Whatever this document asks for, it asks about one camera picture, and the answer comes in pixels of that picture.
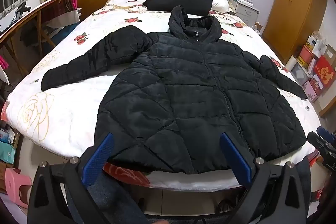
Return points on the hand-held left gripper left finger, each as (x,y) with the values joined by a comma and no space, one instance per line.
(98,158)

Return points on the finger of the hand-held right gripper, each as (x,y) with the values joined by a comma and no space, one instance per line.
(316,141)
(324,131)

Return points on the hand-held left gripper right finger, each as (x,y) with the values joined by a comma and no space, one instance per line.
(236,158)

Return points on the black puffer jacket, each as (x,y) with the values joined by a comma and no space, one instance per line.
(189,87)

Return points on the white floral blanket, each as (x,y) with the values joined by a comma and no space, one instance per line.
(65,108)

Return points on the pile of gift boxes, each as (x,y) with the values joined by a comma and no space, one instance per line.
(313,69)

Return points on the pink plastic stool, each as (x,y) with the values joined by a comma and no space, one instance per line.
(17,184)

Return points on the teal box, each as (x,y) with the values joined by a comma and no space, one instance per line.
(6,150)

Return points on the pink cloth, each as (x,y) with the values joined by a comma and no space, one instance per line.
(3,62)

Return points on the white nightstand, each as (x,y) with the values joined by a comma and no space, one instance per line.
(246,12)

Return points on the red plaid cloth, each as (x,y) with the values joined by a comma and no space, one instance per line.
(61,11)

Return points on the wooden table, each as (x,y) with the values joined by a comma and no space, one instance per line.
(25,20)

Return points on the black folded garment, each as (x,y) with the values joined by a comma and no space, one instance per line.
(181,2)

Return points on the black desk device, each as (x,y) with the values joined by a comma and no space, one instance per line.
(23,7)

